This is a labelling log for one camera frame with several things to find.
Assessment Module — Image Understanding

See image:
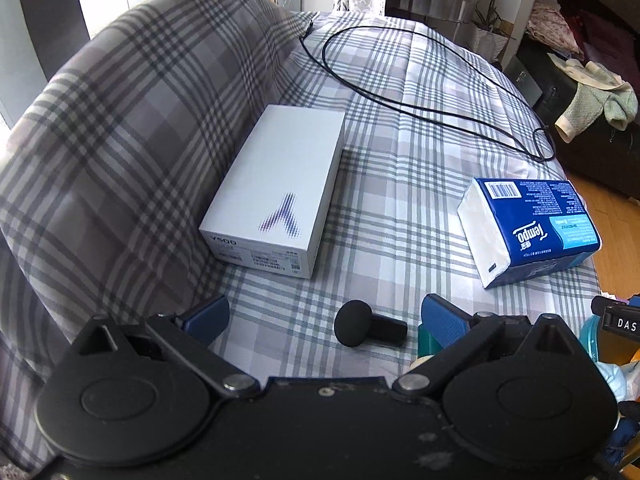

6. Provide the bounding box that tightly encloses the white cardboard box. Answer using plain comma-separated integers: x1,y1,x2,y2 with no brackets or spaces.
198,104,347,280

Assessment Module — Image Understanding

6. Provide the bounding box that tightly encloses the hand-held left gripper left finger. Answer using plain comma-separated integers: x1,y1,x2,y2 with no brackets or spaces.
72,295,261,399

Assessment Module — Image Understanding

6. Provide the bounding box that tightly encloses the black mushroom-shaped foam head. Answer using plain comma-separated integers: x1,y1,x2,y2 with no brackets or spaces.
334,300,408,350

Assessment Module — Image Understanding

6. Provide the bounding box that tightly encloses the black cable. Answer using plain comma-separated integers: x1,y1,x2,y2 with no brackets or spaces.
300,17,557,163

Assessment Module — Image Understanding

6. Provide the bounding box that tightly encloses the potted plant in white pot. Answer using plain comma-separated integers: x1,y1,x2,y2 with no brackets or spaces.
470,0,516,61

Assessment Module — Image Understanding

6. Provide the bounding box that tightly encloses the dark blue cloth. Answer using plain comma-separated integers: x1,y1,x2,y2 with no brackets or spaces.
602,412,640,476

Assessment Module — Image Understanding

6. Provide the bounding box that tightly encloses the grey plaid bed sheet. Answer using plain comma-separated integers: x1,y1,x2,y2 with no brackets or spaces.
0,0,601,480

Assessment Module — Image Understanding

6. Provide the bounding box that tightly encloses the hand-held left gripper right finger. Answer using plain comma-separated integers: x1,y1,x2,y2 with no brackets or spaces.
391,294,586,399

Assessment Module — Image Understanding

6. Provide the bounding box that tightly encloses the light blue face mask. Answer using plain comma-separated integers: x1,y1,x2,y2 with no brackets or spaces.
597,360,631,401

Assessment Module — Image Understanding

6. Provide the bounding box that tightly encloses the floral cloth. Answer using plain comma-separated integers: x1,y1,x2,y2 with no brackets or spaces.
527,0,586,61

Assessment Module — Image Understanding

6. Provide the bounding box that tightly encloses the blue tissue pack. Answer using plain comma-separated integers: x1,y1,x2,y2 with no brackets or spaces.
457,177,603,290

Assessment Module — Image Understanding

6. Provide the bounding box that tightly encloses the mint green sweater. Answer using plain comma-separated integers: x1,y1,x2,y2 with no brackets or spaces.
547,57,640,143

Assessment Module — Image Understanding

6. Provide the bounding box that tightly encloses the teal metal tin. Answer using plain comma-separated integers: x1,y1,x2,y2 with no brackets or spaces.
580,310,608,366

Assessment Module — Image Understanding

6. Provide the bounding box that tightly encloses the maroon cushion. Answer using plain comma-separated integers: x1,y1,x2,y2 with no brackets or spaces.
580,10,640,71

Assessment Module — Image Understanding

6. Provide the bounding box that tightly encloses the black leather sofa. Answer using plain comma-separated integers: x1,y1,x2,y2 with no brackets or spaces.
515,35,640,196

